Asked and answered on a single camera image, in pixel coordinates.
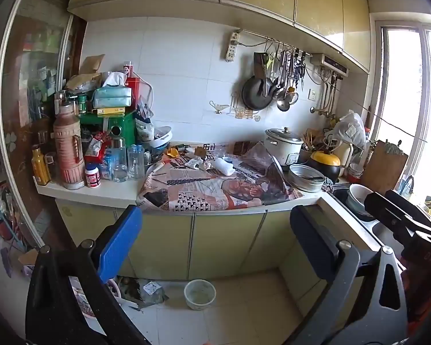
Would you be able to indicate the white bowl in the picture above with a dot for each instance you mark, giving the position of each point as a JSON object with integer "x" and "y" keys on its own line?
{"x": 357, "y": 197}

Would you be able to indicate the red bowl stack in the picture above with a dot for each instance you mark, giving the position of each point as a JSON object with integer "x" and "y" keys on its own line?
{"x": 355, "y": 174}

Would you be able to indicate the newspaper sheet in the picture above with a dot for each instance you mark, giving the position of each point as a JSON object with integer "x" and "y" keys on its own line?
{"x": 201, "y": 190}

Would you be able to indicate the green box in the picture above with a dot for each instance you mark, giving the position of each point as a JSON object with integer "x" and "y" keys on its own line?
{"x": 127, "y": 129}

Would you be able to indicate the cardboard box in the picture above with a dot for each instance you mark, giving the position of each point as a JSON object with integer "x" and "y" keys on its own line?
{"x": 28, "y": 258}

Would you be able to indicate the white pill bottle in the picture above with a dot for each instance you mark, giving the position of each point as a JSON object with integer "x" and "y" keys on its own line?
{"x": 92, "y": 178}

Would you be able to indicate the red box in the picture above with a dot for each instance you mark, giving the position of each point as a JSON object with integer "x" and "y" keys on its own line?
{"x": 133, "y": 86}

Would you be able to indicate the glass door cabinet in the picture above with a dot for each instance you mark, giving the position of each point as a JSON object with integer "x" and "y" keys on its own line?
{"x": 32, "y": 90}

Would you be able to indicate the pale green tissue pack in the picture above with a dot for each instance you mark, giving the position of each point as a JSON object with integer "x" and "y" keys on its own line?
{"x": 111, "y": 97}

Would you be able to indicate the yellow bottle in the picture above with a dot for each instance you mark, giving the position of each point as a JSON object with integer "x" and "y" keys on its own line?
{"x": 39, "y": 169}

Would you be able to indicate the orange peel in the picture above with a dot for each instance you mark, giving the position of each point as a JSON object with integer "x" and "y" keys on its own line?
{"x": 173, "y": 151}

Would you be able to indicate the metal sink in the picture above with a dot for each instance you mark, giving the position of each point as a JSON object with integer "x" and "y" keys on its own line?
{"x": 379, "y": 233}

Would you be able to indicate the wooden cutting board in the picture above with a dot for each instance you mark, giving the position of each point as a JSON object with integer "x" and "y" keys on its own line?
{"x": 384, "y": 169}

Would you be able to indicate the brown patterned thermos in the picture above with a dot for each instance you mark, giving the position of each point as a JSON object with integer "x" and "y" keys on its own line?
{"x": 69, "y": 151}

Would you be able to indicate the white plastic bucket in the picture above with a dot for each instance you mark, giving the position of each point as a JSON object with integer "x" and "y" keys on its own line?
{"x": 200, "y": 300}

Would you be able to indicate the crumpled white tissue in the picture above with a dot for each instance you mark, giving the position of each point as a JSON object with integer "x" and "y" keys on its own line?
{"x": 194, "y": 162}

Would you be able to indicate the metal ladle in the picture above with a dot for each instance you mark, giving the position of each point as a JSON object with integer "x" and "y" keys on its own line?
{"x": 283, "y": 103}

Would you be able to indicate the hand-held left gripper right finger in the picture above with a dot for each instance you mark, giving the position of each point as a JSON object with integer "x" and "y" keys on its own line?
{"x": 310, "y": 244}

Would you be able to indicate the round metal basin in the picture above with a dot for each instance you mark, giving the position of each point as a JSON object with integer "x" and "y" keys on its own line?
{"x": 305, "y": 179}

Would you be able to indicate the empty glass jar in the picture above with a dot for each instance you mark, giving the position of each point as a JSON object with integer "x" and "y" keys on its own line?
{"x": 135, "y": 163}

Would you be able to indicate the white rice cooker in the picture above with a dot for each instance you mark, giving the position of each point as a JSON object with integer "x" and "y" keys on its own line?
{"x": 283, "y": 147}

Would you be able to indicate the white paper towel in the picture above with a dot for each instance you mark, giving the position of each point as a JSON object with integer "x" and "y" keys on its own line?
{"x": 224, "y": 166}

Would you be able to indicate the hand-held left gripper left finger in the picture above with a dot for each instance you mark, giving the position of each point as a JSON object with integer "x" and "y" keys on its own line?
{"x": 124, "y": 239}

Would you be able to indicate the black frying pan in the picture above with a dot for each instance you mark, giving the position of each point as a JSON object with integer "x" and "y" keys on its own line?
{"x": 255, "y": 95}

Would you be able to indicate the window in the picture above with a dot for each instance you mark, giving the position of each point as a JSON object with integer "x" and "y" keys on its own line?
{"x": 402, "y": 90}

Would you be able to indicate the white power strip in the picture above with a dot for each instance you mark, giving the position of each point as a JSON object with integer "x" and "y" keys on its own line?
{"x": 231, "y": 48}

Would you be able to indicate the white plastic bag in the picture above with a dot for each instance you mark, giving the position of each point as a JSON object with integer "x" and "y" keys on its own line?
{"x": 350, "y": 131}

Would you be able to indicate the white wall heater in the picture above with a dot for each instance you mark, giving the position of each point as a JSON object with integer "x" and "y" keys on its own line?
{"x": 330, "y": 64}

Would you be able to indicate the glass jar with metal lid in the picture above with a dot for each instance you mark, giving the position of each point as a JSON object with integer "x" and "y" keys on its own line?
{"x": 119, "y": 161}

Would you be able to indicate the white wall socket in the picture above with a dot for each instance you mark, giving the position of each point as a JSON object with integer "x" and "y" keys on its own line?
{"x": 312, "y": 94}

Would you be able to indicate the yellow and black pot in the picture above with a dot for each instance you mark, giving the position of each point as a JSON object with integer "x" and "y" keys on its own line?
{"x": 325, "y": 163}

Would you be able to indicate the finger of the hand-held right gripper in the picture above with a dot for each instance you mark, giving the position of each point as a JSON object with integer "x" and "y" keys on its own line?
{"x": 406, "y": 205}
{"x": 384, "y": 210}

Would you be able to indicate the grey woven bag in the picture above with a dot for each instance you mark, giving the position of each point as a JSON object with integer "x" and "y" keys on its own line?
{"x": 149, "y": 293}

